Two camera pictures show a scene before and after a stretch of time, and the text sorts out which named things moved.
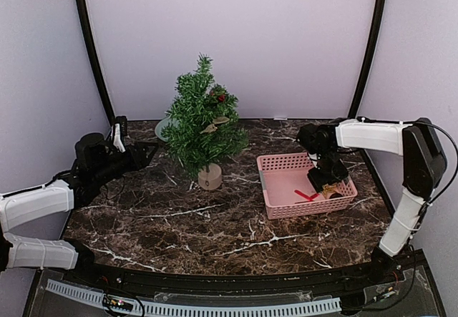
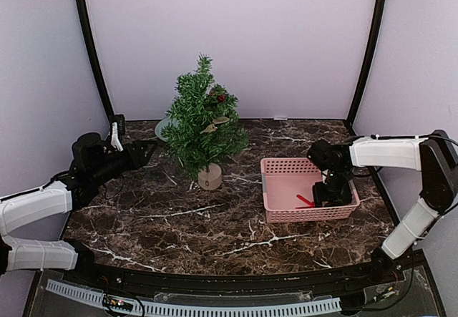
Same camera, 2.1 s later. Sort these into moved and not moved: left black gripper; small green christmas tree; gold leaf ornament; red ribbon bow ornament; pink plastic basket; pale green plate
Moved: pink plastic basket; red ribbon bow ornament
Not moved: left black gripper; small green christmas tree; gold leaf ornament; pale green plate
